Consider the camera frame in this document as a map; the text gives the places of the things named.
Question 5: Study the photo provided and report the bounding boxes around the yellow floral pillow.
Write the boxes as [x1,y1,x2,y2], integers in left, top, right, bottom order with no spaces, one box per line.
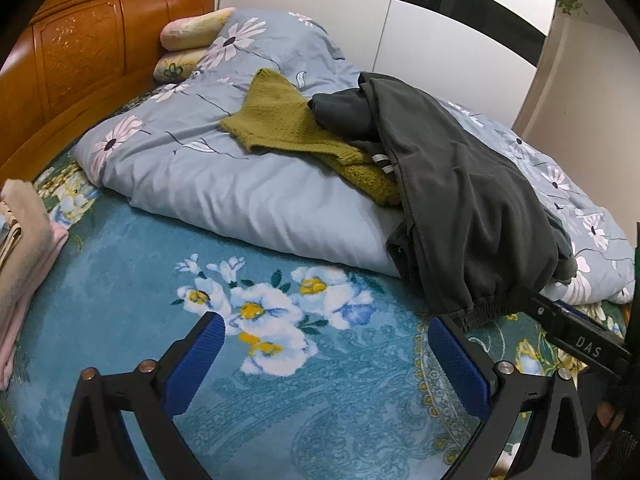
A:
[152,47,211,83]

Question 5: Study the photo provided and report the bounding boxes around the stack of folded blankets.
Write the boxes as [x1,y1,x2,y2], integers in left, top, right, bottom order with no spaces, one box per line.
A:
[0,222,69,391]

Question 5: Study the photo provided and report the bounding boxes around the white and black wardrobe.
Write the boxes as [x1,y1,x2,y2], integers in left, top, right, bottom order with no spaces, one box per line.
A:
[215,0,561,126]

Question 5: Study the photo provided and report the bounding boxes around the wooden bed headboard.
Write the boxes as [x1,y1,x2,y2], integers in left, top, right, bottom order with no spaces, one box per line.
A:
[0,0,217,183]

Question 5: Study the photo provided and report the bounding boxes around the beige folded blanket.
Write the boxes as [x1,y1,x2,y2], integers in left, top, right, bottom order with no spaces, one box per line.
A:
[0,179,56,311]

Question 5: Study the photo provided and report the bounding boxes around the grey-blue floral duvet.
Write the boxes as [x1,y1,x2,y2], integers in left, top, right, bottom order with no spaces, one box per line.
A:
[75,7,636,306]

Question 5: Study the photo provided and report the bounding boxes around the dark grey sweatpants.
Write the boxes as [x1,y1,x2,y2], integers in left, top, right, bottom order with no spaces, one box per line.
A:
[357,72,576,333]

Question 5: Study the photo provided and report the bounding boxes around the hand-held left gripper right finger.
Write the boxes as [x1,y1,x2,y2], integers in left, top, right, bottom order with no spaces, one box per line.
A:
[428,315,596,480]

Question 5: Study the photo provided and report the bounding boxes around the striped folded cloth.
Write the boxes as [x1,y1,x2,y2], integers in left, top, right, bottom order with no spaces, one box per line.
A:
[0,225,23,263]

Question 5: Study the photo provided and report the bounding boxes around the pink and yellow pillow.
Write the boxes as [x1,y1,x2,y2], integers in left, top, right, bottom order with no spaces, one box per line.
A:
[160,7,236,52]

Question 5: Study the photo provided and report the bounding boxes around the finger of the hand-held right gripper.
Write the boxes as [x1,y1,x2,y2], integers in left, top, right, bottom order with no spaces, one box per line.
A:
[530,292,633,361]

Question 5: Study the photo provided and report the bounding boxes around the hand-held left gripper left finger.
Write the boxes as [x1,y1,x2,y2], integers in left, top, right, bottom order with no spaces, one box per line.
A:
[59,311,227,480]

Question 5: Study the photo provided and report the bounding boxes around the olive green knit sweater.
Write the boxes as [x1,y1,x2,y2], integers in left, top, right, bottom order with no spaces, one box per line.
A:
[218,67,403,206]

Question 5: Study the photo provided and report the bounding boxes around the dark grey striped jacket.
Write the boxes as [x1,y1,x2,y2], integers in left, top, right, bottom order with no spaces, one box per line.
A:
[307,87,401,176]

